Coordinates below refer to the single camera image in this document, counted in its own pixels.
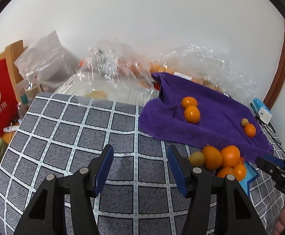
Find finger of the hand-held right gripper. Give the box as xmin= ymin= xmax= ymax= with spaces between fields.
xmin=256 ymin=157 xmax=283 ymax=180
xmin=265 ymin=153 xmax=285 ymax=167

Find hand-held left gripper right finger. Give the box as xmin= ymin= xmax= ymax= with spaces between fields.
xmin=167 ymin=144 xmax=268 ymax=235

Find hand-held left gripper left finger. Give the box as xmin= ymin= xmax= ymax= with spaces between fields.
xmin=14 ymin=144 xmax=115 ymax=235

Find large yellow-green plum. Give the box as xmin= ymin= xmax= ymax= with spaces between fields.
xmin=189 ymin=151 xmax=205 ymax=166

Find large orange tangerine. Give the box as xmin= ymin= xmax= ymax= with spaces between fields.
xmin=220 ymin=145 xmax=241 ymax=168
xmin=202 ymin=145 xmax=223 ymax=170

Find purple towel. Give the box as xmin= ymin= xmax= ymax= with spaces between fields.
xmin=139 ymin=72 xmax=274 ymax=163

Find blue star patch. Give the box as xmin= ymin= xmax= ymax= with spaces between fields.
xmin=238 ymin=162 xmax=260 ymax=197

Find blue and white box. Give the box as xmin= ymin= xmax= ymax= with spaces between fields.
xmin=250 ymin=97 xmax=272 ymax=125

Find grey checked tablecloth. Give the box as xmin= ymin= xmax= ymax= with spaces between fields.
xmin=0 ymin=92 xmax=285 ymax=235

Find wooden side table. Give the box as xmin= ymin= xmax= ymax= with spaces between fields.
xmin=0 ymin=125 xmax=20 ymax=145

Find bagged tangerine pile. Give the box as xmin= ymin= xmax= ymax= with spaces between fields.
xmin=150 ymin=62 xmax=206 ymax=84

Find small clear plastic bag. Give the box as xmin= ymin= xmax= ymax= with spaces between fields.
xmin=75 ymin=39 xmax=155 ymax=98

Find large clear plastic bag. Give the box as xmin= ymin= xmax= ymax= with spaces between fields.
xmin=150 ymin=44 xmax=258 ymax=101

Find white plastic bag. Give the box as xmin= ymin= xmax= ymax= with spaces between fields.
xmin=14 ymin=30 xmax=80 ymax=89

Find wooden chair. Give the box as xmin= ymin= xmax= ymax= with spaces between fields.
xmin=4 ymin=40 xmax=25 ymax=84

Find tangled black cables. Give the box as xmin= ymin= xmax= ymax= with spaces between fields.
xmin=251 ymin=103 xmax=285 ymax=157

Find brown wooden door frame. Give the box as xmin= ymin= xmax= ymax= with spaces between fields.
xmin=263 ymin=18 xmax=285 ymax=109

